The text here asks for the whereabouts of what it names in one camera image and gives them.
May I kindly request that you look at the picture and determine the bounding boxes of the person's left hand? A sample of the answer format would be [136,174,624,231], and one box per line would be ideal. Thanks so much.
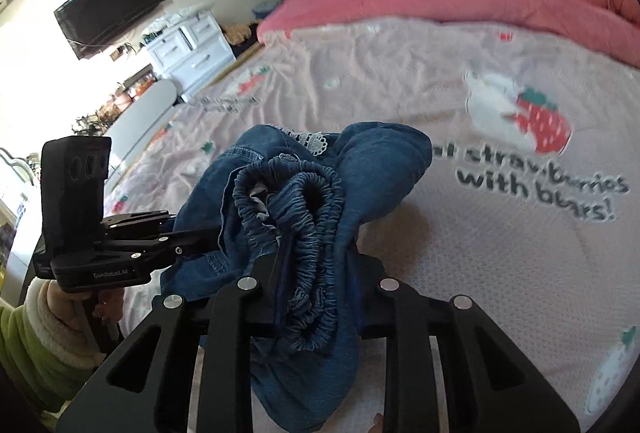
[46,285,126,340]

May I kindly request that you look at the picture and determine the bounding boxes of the pink printed bed sheet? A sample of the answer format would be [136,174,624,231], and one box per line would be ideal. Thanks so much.
[102,20,640,433]

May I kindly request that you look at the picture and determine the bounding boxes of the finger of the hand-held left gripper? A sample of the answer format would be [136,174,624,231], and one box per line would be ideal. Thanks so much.
[103,210,173,236]
[112,225,226,265]

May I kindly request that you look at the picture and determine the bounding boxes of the white curved bed footboard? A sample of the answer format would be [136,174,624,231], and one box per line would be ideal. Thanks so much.
[102,78,177,186]

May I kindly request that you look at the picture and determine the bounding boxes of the black wall television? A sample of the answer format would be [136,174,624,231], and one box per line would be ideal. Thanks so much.
[54,0,166,60]

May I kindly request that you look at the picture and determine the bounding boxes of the blue denim pants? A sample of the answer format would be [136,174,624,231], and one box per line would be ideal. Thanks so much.
[167,122,434,431]

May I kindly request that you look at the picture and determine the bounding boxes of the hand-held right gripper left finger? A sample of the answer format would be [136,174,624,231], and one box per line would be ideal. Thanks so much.
[62,237,297,433]

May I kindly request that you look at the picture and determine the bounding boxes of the person's left forearm green sleeve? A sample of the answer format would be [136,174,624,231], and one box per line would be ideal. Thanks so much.
[0,280,123,414]

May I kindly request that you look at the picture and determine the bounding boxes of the brown plush toy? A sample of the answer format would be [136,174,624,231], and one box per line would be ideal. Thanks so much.
[222,24,253,45]

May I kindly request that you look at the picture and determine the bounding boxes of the shelf of small items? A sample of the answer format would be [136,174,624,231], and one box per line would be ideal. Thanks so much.
[75,63,156,136]

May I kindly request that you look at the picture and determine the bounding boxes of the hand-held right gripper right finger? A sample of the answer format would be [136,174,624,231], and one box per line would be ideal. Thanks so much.
[356,257,581,433]

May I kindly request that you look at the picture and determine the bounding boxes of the white drawer dresser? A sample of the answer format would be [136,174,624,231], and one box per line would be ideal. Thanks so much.
[140,8,236,103]

